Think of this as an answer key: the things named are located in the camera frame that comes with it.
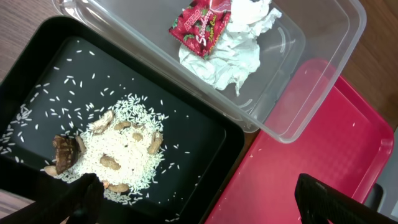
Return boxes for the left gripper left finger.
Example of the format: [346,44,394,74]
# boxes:
[1,174,104,224]

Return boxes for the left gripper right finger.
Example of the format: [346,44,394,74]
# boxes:
[294,173,397,224]

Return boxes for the rice and food scraps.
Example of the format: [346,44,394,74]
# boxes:
[0,49,203,223]

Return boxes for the white tissue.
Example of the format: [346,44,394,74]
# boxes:
[178,0,282,95]

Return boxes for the red snack wrapper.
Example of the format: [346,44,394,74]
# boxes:
[169,0,231,59]

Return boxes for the grey dishwasher rack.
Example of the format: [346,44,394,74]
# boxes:
[364,129,398,221]

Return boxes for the red serving tray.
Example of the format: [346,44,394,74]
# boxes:
[206,77,394,224]

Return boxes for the black plastic tray bin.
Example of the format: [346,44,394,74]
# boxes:
[1,17,244,223]

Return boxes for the clear plastic bin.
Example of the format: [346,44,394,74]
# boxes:
[53,0,366,143]

